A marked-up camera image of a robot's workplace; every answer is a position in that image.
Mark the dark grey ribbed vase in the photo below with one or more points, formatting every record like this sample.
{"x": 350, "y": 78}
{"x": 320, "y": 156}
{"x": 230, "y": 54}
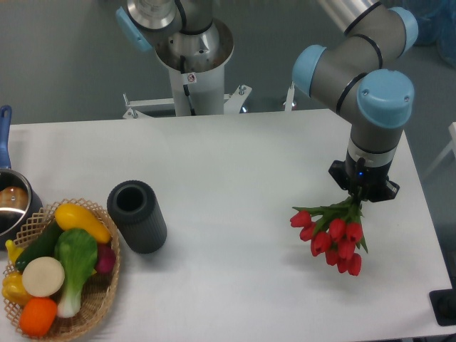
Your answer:
{"x": 134, "y": 208}

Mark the beige round disc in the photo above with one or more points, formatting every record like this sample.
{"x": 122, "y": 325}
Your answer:
{"x": 43, "y": 277}

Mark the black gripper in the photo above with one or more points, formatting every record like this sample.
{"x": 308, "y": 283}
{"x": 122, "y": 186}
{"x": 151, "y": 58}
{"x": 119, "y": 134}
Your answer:
{"x": 364, "y": 183}

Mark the black device at table edge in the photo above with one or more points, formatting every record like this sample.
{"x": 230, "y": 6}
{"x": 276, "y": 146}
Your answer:
{"x": 443, "y": 305}

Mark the green bok choy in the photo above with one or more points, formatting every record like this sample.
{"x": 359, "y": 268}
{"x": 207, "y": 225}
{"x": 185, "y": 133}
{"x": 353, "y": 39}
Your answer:
{"x": 77, "y": 252}

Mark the red tulip bouquet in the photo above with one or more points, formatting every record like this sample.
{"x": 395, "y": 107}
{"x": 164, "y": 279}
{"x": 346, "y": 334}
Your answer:
{"x": 334, "y": 231}

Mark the white frame at right edge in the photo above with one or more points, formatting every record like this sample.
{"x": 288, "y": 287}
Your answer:
{"x": 449, "y": 148}

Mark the dark green cucumber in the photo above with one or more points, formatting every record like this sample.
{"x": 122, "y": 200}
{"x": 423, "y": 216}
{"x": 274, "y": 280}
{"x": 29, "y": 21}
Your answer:
{"x": 42, "y": 246}

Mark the blue handled saucepan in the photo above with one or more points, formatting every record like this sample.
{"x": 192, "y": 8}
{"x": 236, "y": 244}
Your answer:
{"x": 18, "y": 199}

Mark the orange fruit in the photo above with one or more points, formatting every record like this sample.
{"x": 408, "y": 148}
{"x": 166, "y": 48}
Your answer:
{"x": 37, "y": 316}

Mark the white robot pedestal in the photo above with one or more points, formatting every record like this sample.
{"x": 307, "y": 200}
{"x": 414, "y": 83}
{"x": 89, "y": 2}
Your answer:
{"x": 192, "y": 94}

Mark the yellow bell pepper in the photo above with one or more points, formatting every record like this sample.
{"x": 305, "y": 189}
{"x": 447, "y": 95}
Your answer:
{"x": 14, "y": 290}

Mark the yellow banana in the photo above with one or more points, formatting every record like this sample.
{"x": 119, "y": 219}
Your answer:
{"x": 13, "y": 251}

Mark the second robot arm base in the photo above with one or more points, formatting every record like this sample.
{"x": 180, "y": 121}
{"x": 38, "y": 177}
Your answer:
{"x": 184, "y": 34}

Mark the yellow squash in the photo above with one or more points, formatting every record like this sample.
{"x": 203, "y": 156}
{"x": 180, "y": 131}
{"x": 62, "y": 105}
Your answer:
{"x": 73, "y": 216}

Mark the woven wicker basket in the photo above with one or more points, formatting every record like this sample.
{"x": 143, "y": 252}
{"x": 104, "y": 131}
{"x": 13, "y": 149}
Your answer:
{"x": 98, "y": 292}

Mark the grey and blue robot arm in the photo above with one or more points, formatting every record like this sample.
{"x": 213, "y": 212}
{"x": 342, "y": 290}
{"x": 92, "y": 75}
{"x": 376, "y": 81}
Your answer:
{"x": 352, "y": 81}

